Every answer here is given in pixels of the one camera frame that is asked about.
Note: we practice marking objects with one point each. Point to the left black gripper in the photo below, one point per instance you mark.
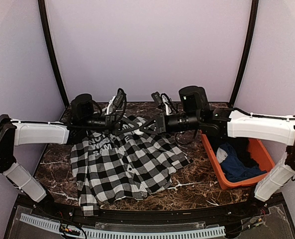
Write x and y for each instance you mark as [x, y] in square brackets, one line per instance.
[114, 125]

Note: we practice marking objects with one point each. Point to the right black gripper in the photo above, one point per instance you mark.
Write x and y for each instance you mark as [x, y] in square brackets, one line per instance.
[160, 124]

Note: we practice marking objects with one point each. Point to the black white plaid shirt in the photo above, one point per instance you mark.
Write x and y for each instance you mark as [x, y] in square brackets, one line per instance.
[108, 168]

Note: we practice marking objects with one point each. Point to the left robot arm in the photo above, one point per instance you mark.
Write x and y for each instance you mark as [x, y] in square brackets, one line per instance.
[87, 115]

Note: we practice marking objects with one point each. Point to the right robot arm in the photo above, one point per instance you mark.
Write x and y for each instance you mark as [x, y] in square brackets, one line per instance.
[232, 122]

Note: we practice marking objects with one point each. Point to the black garment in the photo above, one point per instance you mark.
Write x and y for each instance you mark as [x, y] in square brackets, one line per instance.
[241, 147]

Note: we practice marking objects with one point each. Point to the blue garment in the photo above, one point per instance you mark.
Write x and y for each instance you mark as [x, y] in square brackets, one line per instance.
[233, 169]

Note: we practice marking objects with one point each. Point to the orange plastic basket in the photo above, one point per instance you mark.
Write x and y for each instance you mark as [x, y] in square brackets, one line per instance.
[258, 152]

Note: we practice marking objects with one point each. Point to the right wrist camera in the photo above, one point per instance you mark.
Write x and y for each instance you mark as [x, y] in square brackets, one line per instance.
[164, 103]

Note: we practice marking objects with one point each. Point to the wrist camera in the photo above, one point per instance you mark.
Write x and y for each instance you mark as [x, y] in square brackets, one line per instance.
[116, 102]
[164, 103]

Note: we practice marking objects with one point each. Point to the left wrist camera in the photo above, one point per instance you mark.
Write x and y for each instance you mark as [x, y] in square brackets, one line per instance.
[116, 102]

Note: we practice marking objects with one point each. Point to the black front rail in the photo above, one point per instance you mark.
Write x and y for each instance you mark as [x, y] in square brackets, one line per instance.
[233, 216]

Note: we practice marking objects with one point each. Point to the white slotted cable duct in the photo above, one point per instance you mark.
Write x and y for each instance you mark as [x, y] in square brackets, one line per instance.
[115, 231]

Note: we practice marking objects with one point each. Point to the left black frame post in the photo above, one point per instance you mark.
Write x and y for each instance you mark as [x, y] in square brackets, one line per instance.
[51, 51]

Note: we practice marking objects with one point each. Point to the black frame post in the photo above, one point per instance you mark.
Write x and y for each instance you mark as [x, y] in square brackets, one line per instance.
[51, 51]
[245, 53]

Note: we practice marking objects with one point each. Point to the right black frame post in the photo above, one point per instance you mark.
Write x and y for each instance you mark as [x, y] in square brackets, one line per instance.
[245, 53]

